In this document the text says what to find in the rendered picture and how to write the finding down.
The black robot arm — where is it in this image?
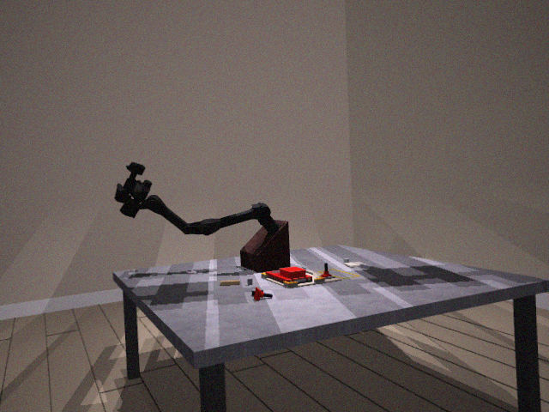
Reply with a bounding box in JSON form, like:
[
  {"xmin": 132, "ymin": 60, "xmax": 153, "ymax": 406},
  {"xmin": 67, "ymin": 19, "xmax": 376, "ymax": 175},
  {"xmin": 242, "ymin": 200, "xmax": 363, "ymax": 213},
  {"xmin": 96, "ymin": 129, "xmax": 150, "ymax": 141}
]
[{"xmin": 120, "ymin": 180, "xmax": 282, "ymax": 235}]

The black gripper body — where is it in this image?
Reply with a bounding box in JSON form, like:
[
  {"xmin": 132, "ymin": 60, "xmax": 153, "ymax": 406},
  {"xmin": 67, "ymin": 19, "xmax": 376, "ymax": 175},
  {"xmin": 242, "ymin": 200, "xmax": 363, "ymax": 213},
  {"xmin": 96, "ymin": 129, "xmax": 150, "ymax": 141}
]
[{"xmin": 115, "ymin": 162, "xmax": 145, "ymax": 203}]

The tan rectangular block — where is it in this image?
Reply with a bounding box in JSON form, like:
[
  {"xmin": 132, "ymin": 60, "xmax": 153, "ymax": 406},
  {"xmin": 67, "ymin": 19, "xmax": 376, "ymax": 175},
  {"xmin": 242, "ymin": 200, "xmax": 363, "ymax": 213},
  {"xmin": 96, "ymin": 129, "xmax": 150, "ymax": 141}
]
[{"xmin": 220, "ymin": 280, "xmax": 240, "ymax": 286}]

